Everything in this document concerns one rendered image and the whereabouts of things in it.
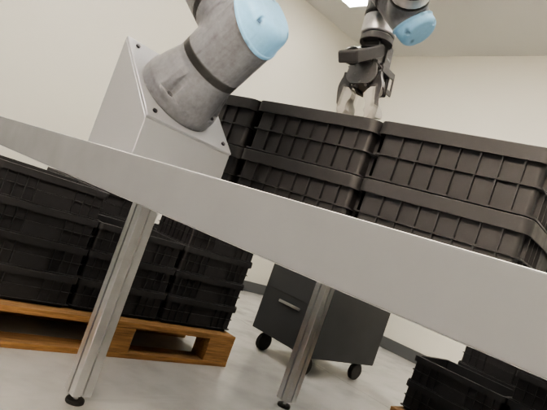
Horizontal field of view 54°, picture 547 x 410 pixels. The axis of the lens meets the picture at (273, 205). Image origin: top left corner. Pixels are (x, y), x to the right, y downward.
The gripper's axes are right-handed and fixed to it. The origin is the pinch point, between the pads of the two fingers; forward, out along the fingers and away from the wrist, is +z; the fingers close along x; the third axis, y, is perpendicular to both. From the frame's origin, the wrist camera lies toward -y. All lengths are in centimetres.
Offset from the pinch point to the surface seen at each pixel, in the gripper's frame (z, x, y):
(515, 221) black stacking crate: 17.4, -37.4, -8.7
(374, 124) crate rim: 3.0, -10.3, -8.8
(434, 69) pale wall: -184, 156, 373
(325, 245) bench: 30, -42, -68
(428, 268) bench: 30, -49, -68
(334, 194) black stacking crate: 16.9, -5.1, -8.3
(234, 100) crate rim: -1.0, 25.1, -9.9
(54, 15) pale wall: -93, 293, 74
